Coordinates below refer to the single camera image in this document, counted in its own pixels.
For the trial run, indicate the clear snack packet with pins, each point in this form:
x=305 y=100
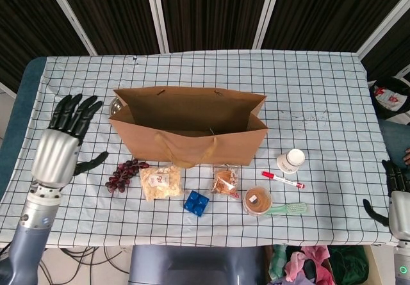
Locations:
x=160 y=182

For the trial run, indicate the packaged round bread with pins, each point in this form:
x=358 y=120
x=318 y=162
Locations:
x=224 y=182

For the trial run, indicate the black bag with red print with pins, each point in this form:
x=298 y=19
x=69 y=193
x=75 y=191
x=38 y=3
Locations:
x=389 y=102

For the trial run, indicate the blue building block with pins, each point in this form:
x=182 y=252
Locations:
x=196 y=204

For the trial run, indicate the person's leg in jeans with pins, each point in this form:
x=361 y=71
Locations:
x=394 y=141

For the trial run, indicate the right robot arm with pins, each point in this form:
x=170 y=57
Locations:
x=402 y=262

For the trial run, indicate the clear jar of cookies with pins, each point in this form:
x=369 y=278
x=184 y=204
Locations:
x=256 y=200

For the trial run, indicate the white paper cup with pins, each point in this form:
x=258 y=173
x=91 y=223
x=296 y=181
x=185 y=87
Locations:
x=290 y=161

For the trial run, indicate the dark screen panel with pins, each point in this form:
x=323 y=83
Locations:
x=109 y=13
x=211 y=13
x=394 y=51
x=326 y=13
x=29 y=25

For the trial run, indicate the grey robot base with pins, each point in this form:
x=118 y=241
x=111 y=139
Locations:
x=192 y=265

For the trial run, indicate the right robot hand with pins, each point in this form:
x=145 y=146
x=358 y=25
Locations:
x=400 y=211

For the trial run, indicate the blue checkered tablecloth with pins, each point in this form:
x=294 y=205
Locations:
x=320 y=137

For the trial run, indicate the red and white marker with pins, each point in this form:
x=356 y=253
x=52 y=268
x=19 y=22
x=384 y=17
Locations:
x=282 y=179

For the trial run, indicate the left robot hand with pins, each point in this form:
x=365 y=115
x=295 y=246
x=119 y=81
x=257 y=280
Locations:
x=54 y=157

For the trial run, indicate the cardboard box of clothes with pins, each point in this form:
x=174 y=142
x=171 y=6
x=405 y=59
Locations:
x=376 y=265

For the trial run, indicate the pink garment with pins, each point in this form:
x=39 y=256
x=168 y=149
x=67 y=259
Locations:
x=307 y=259

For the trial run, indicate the person's hand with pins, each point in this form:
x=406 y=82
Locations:
x=407 y=156

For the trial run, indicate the dark green garment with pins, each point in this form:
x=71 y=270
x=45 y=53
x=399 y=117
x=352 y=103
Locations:
x=347 y=264

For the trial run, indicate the purple grape bunch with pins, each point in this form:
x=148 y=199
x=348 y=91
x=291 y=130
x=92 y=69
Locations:
x=123 y=173

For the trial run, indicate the teal plaid cloth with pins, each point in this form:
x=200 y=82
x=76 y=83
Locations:
x=277 y=261

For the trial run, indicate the brown paper bag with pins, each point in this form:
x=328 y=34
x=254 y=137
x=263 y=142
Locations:
x=192 y=150

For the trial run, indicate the green plastic brush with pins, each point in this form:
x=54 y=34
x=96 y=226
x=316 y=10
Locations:
x=288 y=208

